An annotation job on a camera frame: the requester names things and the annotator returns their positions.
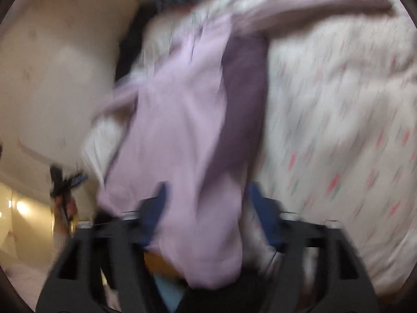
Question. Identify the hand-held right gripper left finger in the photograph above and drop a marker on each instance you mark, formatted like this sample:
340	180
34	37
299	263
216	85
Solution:
158	205

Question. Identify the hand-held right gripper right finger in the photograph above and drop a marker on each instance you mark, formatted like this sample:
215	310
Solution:
259	203

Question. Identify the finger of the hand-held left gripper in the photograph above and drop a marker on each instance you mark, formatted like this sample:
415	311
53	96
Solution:
78	180

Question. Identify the two-tone purple garment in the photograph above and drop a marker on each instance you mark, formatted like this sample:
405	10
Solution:
182	120

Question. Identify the person's left forearm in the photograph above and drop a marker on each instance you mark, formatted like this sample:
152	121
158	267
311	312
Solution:
61	243

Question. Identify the person's left hand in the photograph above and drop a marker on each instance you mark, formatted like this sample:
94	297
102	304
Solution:
65	210

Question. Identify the light blue cloth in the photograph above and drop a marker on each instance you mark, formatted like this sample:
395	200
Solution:
169	295

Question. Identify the cherry print white blanket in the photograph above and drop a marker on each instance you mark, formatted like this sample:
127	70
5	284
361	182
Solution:
325	120

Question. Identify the black cloth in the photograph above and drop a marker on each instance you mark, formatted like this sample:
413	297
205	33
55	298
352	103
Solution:
128	52

